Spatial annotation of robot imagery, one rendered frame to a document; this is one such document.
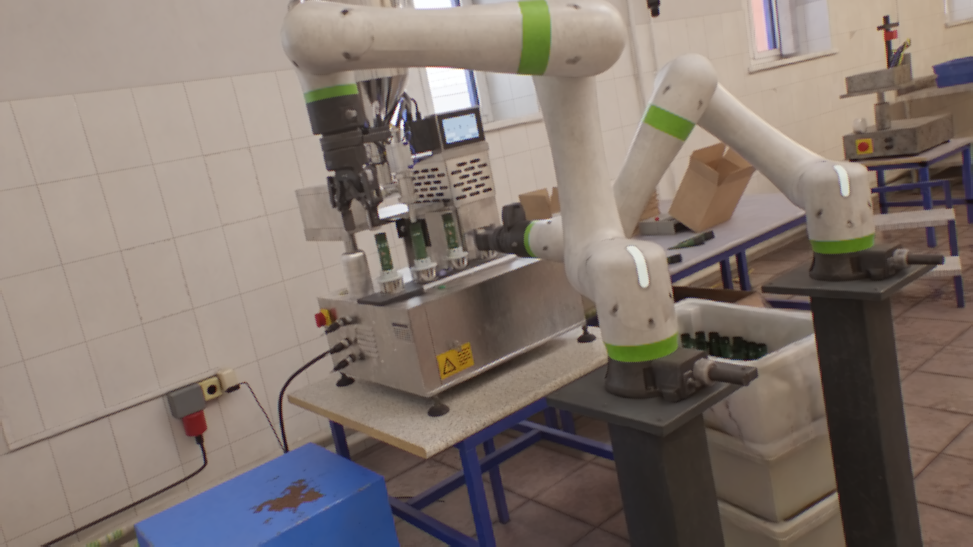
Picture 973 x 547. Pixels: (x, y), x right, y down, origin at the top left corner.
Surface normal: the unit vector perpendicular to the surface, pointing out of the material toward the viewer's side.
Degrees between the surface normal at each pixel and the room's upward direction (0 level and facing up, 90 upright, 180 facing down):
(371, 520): 90
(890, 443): 90
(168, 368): 90
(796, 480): 96
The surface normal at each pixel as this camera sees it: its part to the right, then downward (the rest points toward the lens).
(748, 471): -0.83, 0.36
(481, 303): 0.61, 0.01
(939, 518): -0.20, -0.97
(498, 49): 0.04, 0.57
